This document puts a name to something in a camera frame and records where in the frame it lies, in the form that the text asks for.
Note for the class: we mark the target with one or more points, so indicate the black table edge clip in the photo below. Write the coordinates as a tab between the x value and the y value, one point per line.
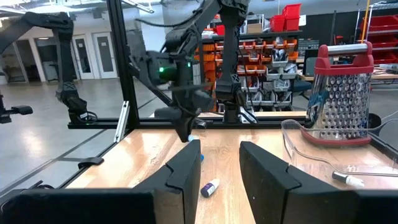
91	161

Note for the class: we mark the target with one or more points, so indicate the silver aluminium bar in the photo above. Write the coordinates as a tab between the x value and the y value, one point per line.
122	121

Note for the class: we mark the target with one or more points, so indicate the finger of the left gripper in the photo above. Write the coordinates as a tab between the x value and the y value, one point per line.
192	123
181	129

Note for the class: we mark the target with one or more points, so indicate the red plastic storage bin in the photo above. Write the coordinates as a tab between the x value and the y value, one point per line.
220	30
276	23
292	15

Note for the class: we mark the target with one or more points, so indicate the white door with window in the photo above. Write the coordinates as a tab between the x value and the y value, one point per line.
84	71
105	71

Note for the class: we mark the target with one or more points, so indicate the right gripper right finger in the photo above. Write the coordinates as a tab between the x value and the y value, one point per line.
273	193

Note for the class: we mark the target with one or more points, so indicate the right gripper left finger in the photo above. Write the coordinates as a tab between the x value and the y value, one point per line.
186	174

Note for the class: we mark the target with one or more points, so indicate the small purple dropper bottle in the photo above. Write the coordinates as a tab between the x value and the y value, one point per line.
209	188

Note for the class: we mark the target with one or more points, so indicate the shelf rack with small bins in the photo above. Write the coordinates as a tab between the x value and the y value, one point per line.
273	74

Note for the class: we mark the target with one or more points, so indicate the metal shelf with red bins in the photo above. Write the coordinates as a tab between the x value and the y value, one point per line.
382	23

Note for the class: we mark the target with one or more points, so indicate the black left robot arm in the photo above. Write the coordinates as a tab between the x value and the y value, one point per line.
231	62

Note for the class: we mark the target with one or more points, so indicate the dark computer monitor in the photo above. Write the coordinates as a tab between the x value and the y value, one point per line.
311	62

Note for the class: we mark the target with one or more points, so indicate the cardboard box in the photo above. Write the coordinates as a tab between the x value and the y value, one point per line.
255	28

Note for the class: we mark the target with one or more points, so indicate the white marker pen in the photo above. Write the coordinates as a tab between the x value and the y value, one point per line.
345	179

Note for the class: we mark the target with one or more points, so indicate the clear plastic container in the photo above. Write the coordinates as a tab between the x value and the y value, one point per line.
287	137

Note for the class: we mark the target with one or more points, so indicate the wooden workbench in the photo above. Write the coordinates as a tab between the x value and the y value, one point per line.
385	76

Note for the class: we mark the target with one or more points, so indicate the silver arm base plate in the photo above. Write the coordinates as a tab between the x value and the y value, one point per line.
248	116

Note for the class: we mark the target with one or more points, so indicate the small blue white bottle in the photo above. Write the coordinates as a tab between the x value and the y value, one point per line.
192	138

